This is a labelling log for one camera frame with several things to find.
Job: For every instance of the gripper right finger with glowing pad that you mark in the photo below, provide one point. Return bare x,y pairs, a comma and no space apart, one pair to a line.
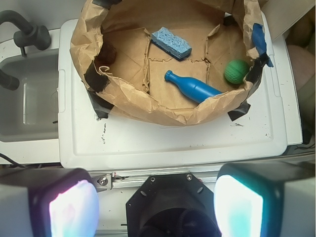
266,199

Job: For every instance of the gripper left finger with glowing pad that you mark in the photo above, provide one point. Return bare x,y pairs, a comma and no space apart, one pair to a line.
47,202

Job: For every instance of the blue plastic bottle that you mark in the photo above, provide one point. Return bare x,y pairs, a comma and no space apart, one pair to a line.
192,88

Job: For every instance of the white plastic bin lid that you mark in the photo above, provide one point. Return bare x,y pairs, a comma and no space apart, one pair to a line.
270,126

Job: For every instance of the white toy sink basin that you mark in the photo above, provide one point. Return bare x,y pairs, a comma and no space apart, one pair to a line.
31,111

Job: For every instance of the green golf ball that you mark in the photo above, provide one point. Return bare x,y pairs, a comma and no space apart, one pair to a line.
235,71

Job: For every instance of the brown paper bag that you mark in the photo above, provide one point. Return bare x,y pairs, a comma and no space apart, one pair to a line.
171,62

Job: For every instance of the blue painter tape strip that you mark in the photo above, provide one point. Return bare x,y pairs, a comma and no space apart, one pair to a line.
258,39

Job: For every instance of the grey toy faucet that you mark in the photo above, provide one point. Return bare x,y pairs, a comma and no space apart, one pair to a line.
29,34

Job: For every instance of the blue sponge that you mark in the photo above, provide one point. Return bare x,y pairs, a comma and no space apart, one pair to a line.
172,44

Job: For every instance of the aluminium extrusion rail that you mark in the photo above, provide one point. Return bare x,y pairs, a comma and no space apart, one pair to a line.
106,180

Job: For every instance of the black octagonal mount plate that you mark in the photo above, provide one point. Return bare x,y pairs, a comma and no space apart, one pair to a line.
175,205

